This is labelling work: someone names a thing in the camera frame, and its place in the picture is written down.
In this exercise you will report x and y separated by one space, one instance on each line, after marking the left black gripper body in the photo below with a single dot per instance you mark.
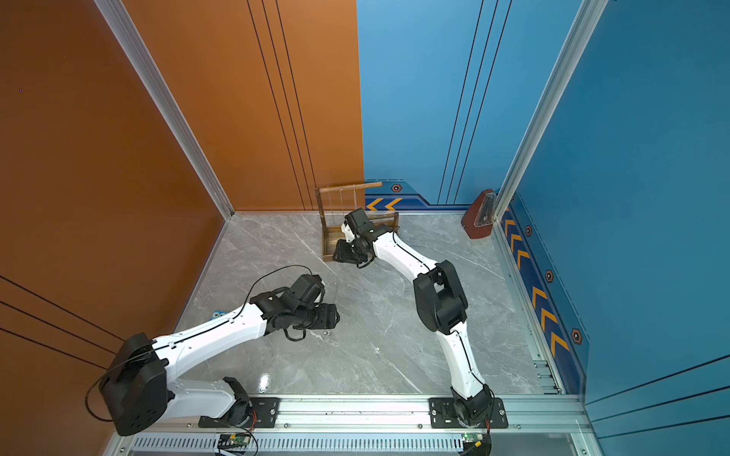
317 316

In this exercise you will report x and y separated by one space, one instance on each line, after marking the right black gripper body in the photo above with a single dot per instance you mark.
350 252

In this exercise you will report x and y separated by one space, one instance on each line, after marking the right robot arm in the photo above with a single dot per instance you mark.
441 305

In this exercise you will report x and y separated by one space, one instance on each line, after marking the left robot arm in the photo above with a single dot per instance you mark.
144 383

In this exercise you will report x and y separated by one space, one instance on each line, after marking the wooden jewelry display stand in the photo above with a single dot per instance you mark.
362 224

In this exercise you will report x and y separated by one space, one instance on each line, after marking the small blue owl toy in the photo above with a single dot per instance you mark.
218 313

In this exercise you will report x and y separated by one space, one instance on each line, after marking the red corner block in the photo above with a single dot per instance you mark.
479 218

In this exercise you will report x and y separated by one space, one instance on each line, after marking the left green circuit board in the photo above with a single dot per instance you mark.
232 441

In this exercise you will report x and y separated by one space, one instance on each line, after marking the green circuit board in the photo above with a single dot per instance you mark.
232 441
472 438

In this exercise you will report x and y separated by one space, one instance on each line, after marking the right green circuit board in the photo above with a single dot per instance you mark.
472 438

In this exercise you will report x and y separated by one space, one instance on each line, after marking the aluminium front rail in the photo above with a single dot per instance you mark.
532 413

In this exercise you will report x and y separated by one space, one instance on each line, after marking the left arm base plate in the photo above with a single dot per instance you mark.
256 413

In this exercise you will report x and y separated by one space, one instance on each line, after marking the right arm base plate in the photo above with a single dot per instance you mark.
450 413

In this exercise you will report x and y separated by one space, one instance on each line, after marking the right aluminium corner post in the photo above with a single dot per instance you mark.
571 52

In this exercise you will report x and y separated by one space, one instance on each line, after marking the aluminium corner post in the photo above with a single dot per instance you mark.
131 42
571 52

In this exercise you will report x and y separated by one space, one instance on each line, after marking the left aluminium corner post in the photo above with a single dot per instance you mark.
131 42

